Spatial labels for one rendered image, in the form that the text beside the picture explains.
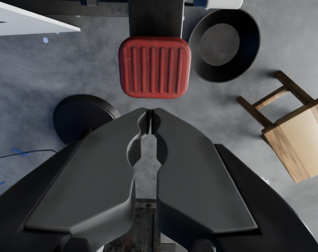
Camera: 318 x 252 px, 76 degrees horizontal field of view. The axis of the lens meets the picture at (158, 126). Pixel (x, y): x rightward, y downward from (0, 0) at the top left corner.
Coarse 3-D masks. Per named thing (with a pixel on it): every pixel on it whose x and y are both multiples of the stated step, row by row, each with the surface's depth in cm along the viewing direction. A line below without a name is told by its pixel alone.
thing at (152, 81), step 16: (128, 48) 19; (144, 48) 18; (160, 48) 19; (176, 48) 19; (128, 64) 19; (144, 64) 19; (160, 64) 19; (176, 64) 19; (128, 80) 20; (144, 80) 20; (160, 80) 20; (176, 80) 20; (144, 96) 21; (160, 96) 21; (176, 96) 21
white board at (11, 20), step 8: (0, 8) 44; (8, 8) 46; (16, 8) 48; (0, 16) 52; (8, 16) 53; (16, 16) 53; (24, 16) 54; (32, 16) 54; (40, 16) 58; (0, 24) 63; (8, 24) 64; (16, 24) 64; (24, 24) 65; (32, 24) 66; (40, 24) 67; (48, 24) 67; (56, 24) 68; (64, 24) 72; (0, 32) 79; (8, 32) 81; (16, 32) 82; (24, 32) 83; (32, 32) 84; (40, 32) 85; (48, 32) 86
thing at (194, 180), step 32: (160, 128) 10; (192, 128) 10; (160, 160) 10; (192, 160) 8; (160, 192) 6; (192, 192) 6; (224, 192) 6; (160, 224) 7; (192, 224) 6; (224, 224) 5
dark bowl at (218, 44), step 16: (208, 16) 79; (224, 16) 81; (240, 16) 80; (192, 32) 81; (208, 32) 87; (224, 32) 87; (240, 32) 86; (256, 32) 82; (192, 48) 87; (208, 48) 91; (224, 48) 91; (240, 48) 90; (256, 48) 85; (192, 64) 89; (208, 64) 94; (224, 64) 94; (240, 64) 91; (208, 80) 92; (224, 80) 92
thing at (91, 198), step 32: (128, 128) 10; (96, 160) 8; (128, 160) 8; (64, 192) 6; (96, 192) 6; (128, 192) 6; (32, 224) 5; (64, 224) 5; (96, 224) 6; (128, 224) 7
